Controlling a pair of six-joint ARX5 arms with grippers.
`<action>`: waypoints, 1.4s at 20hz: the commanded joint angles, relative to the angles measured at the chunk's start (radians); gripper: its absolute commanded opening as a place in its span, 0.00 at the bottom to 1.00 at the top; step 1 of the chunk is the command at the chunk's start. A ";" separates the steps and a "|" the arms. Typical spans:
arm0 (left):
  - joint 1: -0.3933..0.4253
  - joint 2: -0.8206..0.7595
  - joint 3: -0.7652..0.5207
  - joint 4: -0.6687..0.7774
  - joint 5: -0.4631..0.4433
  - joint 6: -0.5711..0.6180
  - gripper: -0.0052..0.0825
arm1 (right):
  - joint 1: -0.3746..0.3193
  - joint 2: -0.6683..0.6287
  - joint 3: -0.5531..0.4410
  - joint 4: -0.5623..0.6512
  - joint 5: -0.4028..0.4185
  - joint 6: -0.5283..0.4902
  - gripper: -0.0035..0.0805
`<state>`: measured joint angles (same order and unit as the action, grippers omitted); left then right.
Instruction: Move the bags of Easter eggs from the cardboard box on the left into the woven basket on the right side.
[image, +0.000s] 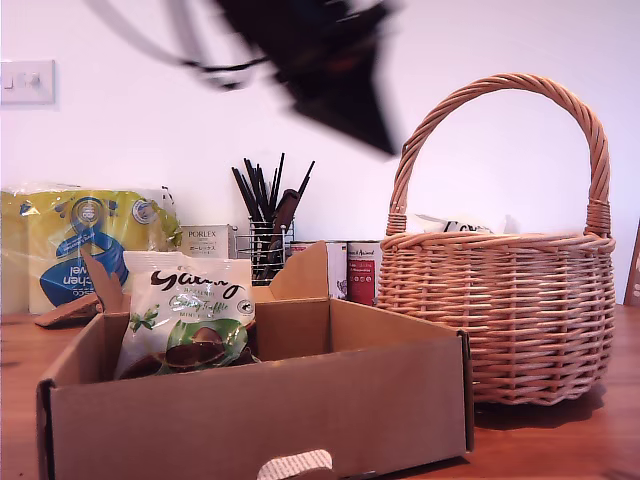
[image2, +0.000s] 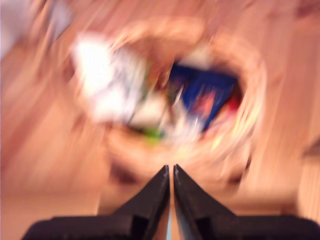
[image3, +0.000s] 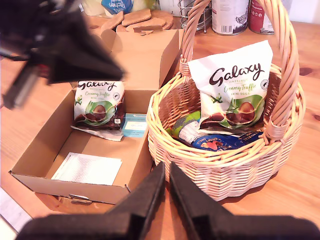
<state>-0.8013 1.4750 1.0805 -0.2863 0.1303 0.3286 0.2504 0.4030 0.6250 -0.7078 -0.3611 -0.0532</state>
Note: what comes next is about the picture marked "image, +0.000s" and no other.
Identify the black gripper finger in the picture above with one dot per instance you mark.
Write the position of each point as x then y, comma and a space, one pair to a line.
345, 105

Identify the white Galaxy truffle eggs bag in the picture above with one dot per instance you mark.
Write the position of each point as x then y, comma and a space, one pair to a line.
190, 310
465, 227

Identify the white Porlex box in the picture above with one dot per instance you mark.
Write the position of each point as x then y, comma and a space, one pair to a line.
205, 240

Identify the brown cardboard box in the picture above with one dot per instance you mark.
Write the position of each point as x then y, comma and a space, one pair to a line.
250, 415

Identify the flat brown cardboard piece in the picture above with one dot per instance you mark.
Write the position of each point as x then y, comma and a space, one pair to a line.
62, 317

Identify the black chopstick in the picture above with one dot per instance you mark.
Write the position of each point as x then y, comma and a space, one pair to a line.
242, 192
306, 177
278, 185
251, 180

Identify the tin can with red label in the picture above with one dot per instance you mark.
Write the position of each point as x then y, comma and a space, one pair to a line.
362, 280

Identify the small white pointed object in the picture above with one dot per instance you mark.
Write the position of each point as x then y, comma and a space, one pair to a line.
510, 226

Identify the yellow kitchen towel pack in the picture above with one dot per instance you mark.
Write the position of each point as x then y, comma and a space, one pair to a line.
50, 240

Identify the white wall switch plate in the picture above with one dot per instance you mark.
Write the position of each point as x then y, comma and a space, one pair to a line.
30, 82

